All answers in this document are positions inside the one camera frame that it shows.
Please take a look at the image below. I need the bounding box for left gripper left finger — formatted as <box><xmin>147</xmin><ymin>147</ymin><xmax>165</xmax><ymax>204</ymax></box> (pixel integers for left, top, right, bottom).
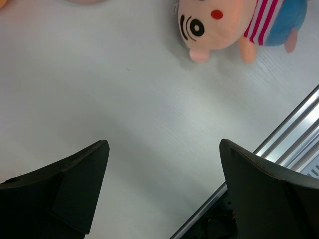
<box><xmin>0</xmin><ymin>140</ymin><xmax>110</xmax><ymax>239</ymax></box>

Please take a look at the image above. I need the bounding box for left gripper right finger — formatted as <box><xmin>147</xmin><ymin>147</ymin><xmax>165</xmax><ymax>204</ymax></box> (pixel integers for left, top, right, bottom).
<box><xmin>219</xmin><ymin>139</ymin><xmax>319</xmax><ymax>239</ymax></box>

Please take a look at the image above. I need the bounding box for black-haired doll plush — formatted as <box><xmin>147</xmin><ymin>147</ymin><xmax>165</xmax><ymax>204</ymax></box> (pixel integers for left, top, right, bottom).
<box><xmin>174</xmin><ymin>0</ymin><xmax>308</xmax><ymax>63</ymax></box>

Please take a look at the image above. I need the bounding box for pink three-tier shelf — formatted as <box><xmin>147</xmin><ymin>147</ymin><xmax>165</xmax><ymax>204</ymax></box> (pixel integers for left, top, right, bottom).
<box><xmin>67</xmin><ymin>0</ymin><xmax>107</xmax><ymax>5</ymax></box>

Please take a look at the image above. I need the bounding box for orange shark plush near shelf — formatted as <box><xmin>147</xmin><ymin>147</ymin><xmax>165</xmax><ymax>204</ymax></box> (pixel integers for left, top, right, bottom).
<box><xmin>0</xmin><ymin>0</ymin><xmax>11</xmax><ymax>9</ymax></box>

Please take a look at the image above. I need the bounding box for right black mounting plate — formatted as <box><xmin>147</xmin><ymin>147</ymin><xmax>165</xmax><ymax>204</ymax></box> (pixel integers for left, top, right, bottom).
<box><xmin>182</xmin><ymin>193</ymin><xmax>240</xmax><ymax>239</ymax></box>

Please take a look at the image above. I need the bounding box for white slotted cable duct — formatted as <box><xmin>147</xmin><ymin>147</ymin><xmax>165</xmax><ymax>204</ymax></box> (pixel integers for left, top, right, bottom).
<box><xmin>301</xmin><ymin>154</ymin><xmax>319</xmax><ymax>179</ymax></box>

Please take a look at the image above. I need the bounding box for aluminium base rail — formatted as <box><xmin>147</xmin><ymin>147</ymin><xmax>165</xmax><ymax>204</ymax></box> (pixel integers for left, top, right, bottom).
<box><xmin>173</xmin><ymin>89</ymin><xmax>319</xmax><ymax>239</ymax></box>

